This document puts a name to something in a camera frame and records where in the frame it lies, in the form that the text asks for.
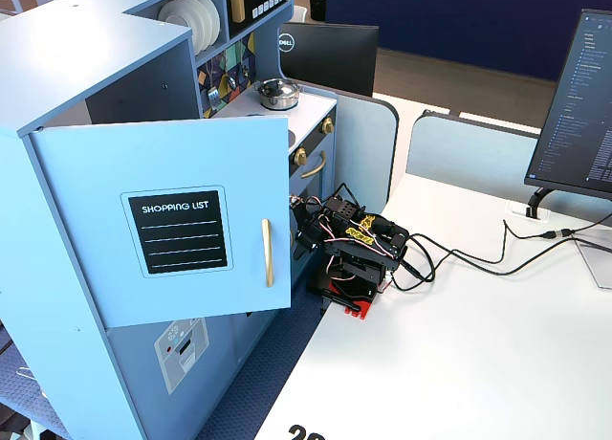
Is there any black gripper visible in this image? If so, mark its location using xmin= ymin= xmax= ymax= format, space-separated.
xmin=293 ymin=204 xmax=332 ymax=265

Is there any blue toy kitchen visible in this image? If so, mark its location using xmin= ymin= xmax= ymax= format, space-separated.
xmin=0 ymin=0 xmax=339 ymax=440

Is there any blue shopping list cabinet door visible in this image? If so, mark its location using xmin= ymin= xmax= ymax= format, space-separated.
xmin=29 ymin=114 xmax=294 ymax=329

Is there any white plate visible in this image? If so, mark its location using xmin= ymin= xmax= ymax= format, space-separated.
xmin=190 ymin=0 xmax=222 ymax=55
xmin=174 ymin=0 xmax=211 ymax=49
xmin=158 ymin=0 xmax=195 ymax=35

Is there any silver stand base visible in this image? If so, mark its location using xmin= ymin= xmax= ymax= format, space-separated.
xmin=571 ymin=236 xmax=612 ymax=291

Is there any monitor with lit screen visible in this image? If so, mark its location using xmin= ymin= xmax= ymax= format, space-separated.
xmin=524 ymin=8 xmax=612 ymax=196

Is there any steel pot with lid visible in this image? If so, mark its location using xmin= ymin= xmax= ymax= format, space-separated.
xmin=252 ymin=77 xmax=303 ymax=112

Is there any gold oven handle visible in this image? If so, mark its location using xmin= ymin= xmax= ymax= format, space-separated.
xmin=300 ymin=151 xmax=328 ymax=181

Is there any black Dell monitor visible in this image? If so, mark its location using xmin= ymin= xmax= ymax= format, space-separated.
xmin=278 ymin=21 xmax=381 ymax=99

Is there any gold cabinet door handle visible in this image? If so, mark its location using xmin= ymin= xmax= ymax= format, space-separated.
xmin=260 ymin=218 xmax=275 ymax=289

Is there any black trash bin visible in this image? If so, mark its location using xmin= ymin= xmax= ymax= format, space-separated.
xmin=304 ymin=0 xmax=329 ymax=23

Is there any black cable with connector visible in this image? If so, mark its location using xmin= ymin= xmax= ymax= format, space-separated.
xmin=396 ymin=217 xmax=612 ymax=292

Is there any grey-blue desk divider panel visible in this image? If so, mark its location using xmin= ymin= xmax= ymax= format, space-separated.
xmin=404 ymin=109 xmax=542 ymax=203
xmin=333 ymin=88 xmax=401 ymax=212

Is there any red table clamp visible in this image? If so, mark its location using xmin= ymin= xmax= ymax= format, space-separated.
xmin=341 ymin=298 xmax=375 ymax=321

